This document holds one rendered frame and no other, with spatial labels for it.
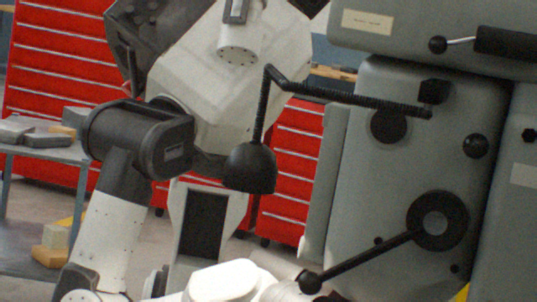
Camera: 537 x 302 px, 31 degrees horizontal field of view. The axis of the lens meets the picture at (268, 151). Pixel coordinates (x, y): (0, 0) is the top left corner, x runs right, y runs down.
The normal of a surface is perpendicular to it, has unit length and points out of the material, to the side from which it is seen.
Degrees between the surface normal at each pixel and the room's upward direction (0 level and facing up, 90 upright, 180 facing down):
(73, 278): 74
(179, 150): 90
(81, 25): 90
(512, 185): 90
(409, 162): 90
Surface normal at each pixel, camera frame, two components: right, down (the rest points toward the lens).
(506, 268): -0.31, 0.11
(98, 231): -0.34, -0.18
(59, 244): 0.62, 0.25
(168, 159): 0.82, 0.24
